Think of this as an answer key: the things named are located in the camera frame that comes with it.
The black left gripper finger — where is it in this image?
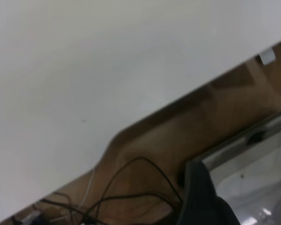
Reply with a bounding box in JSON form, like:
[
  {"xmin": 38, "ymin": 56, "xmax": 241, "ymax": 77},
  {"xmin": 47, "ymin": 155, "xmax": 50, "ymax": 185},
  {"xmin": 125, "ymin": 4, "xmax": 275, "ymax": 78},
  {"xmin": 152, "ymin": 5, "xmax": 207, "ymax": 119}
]
[{"xmin": 177, "ymin": 161, "xmax": 241, "ymax": 225}]

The white table leg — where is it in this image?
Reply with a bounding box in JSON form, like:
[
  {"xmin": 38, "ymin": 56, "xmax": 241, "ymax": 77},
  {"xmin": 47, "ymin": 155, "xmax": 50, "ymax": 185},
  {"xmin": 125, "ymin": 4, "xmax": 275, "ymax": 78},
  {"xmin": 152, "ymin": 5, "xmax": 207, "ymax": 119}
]
[{"xmin": 259, "ymin": 47, "xmax": 276, "ymax": 66}]

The silver framed cart base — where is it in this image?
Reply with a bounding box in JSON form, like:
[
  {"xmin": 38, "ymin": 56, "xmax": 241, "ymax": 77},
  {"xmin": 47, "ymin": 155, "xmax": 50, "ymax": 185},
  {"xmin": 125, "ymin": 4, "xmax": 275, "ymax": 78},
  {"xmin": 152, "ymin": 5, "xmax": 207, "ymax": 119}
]
[{"xmin": 185, "ymin": 107, "xmax": 281, "ymax": 225}]

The small black round knob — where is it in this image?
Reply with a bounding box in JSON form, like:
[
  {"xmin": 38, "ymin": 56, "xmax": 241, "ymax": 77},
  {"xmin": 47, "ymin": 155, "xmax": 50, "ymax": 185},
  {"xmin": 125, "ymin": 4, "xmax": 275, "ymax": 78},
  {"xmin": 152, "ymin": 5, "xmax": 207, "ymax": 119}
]
[{"xmin": 247, "ymin": 131, "xmax": 266, "ymax": 144}]

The grey power strip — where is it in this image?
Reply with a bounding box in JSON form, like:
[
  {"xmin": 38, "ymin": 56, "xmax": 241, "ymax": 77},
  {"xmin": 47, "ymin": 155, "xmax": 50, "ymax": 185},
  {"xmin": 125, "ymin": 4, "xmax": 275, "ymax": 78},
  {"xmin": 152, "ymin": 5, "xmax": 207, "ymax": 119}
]
[{"xmin": 13, "ymin": 210, "xmax": 46, "ymax": 225}]

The black floor cable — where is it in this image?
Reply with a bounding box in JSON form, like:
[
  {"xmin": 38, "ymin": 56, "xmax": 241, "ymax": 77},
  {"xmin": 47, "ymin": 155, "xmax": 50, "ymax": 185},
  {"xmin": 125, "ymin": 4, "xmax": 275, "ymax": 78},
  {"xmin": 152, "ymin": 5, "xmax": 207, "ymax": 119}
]
[{"xmin": 39, "ymin": 192, "xmax": 178, "ymax": 225}]

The thin black looped cable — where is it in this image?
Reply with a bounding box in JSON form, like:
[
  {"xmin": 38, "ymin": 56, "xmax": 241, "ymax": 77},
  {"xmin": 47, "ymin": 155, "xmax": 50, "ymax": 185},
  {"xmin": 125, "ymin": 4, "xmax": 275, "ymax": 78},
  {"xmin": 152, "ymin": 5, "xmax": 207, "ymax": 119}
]
[{"xmin": 83, "ymin": 156, "xmax": 185, "ymax": 225}]

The thin white cable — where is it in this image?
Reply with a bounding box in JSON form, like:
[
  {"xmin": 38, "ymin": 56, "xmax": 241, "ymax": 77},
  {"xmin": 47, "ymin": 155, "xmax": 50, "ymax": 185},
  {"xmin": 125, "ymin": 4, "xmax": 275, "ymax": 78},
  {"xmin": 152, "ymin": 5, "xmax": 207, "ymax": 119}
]
[{"xmin": 79, "ymin": 167, "xmax": 96, "ymax": 209}]

